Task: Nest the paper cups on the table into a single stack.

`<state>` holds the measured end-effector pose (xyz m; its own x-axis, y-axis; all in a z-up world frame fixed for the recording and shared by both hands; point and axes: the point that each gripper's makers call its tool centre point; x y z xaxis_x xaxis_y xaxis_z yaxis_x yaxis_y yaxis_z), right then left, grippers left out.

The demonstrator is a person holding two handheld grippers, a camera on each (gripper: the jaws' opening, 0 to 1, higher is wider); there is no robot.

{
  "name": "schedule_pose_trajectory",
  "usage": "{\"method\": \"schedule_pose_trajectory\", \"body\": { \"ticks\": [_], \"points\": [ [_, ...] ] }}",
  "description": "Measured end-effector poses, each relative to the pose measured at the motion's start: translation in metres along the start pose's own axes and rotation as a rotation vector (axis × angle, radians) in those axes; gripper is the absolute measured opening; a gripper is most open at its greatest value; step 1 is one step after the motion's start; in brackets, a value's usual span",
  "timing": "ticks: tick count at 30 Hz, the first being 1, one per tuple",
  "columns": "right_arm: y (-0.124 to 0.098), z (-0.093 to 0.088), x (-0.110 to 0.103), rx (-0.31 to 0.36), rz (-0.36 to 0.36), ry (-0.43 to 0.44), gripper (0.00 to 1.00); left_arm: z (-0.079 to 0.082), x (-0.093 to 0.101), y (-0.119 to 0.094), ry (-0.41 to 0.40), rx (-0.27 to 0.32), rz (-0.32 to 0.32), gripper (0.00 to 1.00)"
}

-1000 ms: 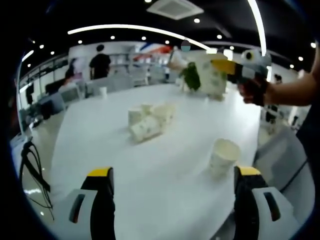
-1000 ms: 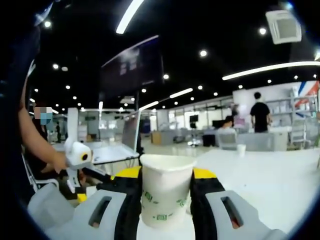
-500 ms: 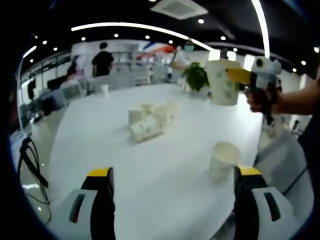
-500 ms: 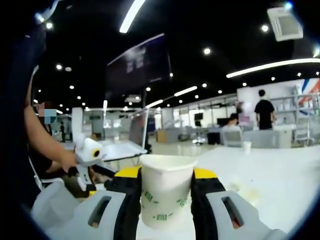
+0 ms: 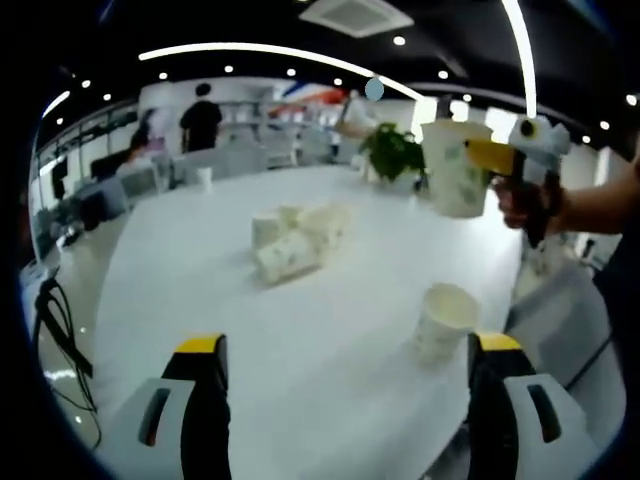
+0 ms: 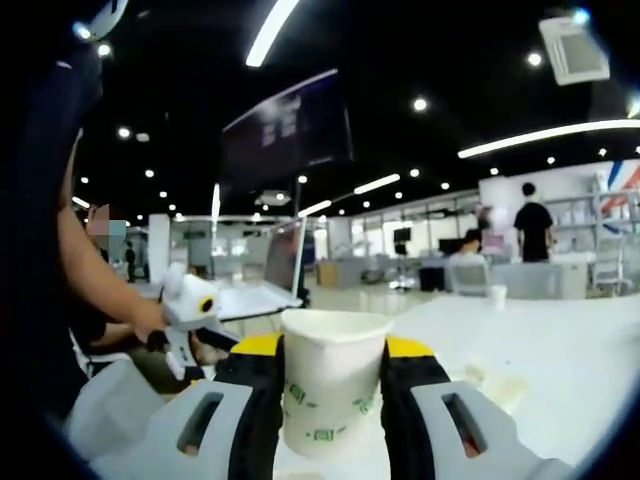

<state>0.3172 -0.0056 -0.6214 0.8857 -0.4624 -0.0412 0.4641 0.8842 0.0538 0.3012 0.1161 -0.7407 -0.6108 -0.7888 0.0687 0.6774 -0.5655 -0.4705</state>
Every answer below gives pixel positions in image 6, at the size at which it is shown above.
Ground black screen on stand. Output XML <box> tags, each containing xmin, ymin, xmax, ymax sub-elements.
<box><xmin>393</xmin><ymin>227</ymin><xmax>415</xmax><ymax>291</ymax></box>

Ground ceiling air conditioner vent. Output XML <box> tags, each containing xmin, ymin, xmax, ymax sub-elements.
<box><xmin>538</xmin><ymin>17</ymin><xmax>612</xmax><ymax>86</ymax></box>

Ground white side desk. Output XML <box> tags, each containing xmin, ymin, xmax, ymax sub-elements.
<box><xmin>212</xmin><ymin>283</ymin><xmax>305</xmax><ymax>322</ymax></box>

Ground white storage shelves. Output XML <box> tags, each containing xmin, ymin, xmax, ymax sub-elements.
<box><xmin>547</xmin><ymin>189</ymin><xmax>640</xmax><ymax>296</ymax></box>

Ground white table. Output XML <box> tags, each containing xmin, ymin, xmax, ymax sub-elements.
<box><xmin>272</xmin><ymin>293</ymin><xmax>640</xmax><ymax>480</ymax></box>

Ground ceiling spot lights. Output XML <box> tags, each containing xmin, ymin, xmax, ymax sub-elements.
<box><xmin>69</xmin><ymin>42</ymin><xmax>640</xmax><ymax>221</ymax></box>

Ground dark hanging screen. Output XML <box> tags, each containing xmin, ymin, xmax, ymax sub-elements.
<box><xmin>219</xmin><ymin>68</ymin><xmax>356</xmax><ymax>187</ymax></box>

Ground grey counter desk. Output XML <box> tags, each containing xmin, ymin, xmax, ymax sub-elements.
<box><xmin>492</xmin><ymin>253</ymin><xmax>596</xmax><ymax>301</ymax></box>

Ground person's left hand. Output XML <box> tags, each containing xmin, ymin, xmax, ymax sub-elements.
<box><xmin>132</xmin><ymin>302</ymin><xmax>174</xmax><ymax>354</ymax></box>

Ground white mesh chair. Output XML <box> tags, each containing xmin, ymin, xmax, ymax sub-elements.
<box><xmin>448</xmin><ymin>262</ymin><xmax>494</xmax><ymax>299</ymax></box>

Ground white paper cup green print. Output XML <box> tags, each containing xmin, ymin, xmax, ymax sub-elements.
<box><xmin>278</xmin><ymin>308</ymin><xmax>396</xmax><ymax>459</ymax></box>

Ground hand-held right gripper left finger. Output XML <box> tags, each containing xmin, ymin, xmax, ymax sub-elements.
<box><xmin>119</xmin><ymin>333</ymin><xmax>287</xmax><ymax>480</ymax></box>

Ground red blue wall banner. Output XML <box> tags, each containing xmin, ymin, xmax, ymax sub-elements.
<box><xmin>597</xmin><ymin>159</ymin><xmax>640</xmax><ymax>236</ymax></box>

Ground long curved ceiling light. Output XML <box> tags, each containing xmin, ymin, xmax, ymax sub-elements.
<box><xmin>457</xmin><ymin>118</ymin><xmax>640</xmax><ymax>160</ymax></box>
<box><xmin>244</xmin><ymin>0</ymin><xmax>304</xmax><ymax>69</ymax></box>

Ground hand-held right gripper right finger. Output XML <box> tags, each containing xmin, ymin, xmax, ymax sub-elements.
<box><xmin>380</xmin><ymin>335</ymin><xmax>576</xmax><ymax>480</ymax></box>

